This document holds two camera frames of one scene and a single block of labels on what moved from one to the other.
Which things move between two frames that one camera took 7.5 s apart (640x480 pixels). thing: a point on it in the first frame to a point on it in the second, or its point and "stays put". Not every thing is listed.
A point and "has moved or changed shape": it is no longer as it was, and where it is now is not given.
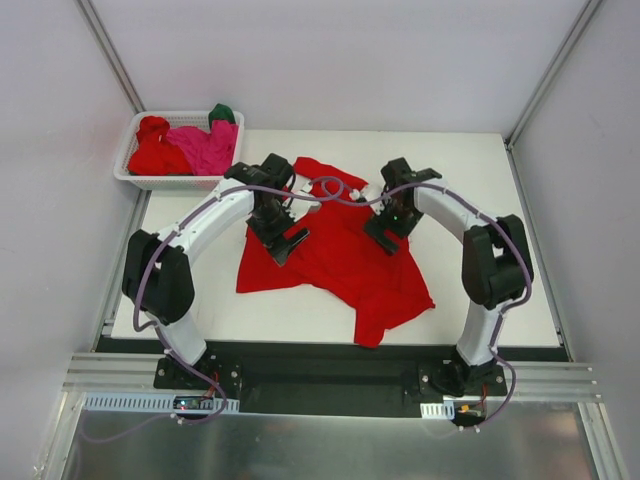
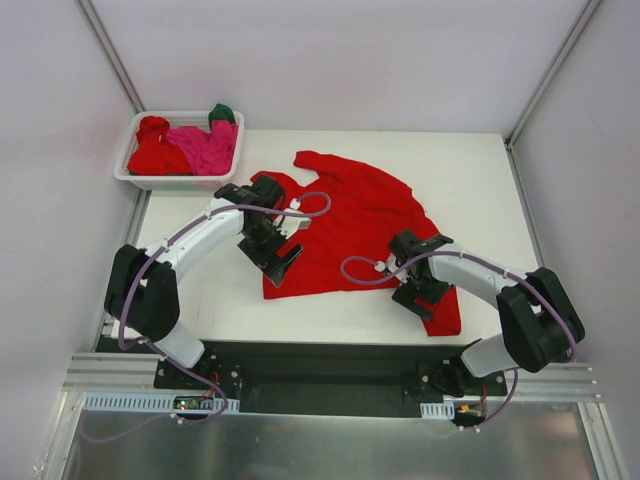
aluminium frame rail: x=533 y=381 stays put
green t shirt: x=221 y=112 stays put
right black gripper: x=382 y=233 to x=423 y=291
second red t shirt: x=155 y=153 stays put
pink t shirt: x=211 y=154 stays put
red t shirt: x=338 y=259 has moved or changed shape
